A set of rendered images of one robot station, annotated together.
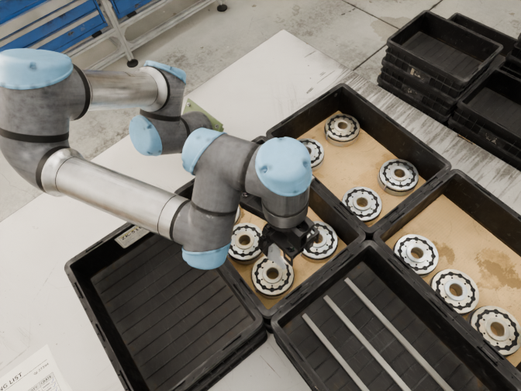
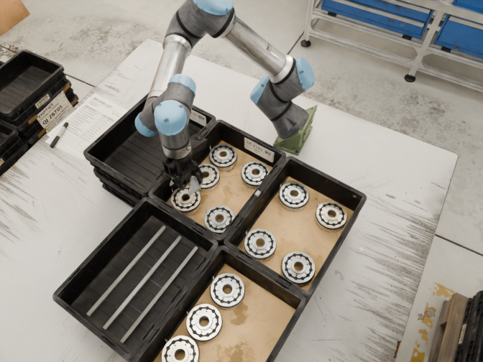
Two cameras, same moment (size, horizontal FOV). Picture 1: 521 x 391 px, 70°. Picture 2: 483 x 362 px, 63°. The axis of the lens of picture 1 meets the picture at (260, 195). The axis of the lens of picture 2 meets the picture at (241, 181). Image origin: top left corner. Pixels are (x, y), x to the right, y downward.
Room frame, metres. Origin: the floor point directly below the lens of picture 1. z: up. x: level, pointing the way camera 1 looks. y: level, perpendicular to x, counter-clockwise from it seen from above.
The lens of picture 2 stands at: (0.17, -0.70, 2.02)
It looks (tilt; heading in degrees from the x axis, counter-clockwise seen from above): 57 degrees down; 65
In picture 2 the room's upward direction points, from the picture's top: straight up
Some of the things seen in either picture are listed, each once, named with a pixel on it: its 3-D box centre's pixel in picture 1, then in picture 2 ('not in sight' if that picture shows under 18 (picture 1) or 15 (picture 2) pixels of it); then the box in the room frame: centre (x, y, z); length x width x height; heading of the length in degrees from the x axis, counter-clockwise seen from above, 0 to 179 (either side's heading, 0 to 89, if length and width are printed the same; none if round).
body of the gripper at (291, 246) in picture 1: (288, 227); (179, 164); (0.28, -0.04, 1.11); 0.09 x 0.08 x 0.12; 35
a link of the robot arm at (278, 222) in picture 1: (286, 202); (177, 145); (0.29, -0.04, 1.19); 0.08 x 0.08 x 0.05
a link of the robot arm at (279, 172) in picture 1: (282, 177); (172, 124); (0.29, -0.04, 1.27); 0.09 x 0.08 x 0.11; 59
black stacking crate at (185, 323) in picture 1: (166, 298); (154, 145); (0.26, 0.26, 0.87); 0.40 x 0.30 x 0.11; 30
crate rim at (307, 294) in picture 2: (353, 151); (297, 220); (0.56, -0.26, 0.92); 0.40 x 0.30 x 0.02; 30
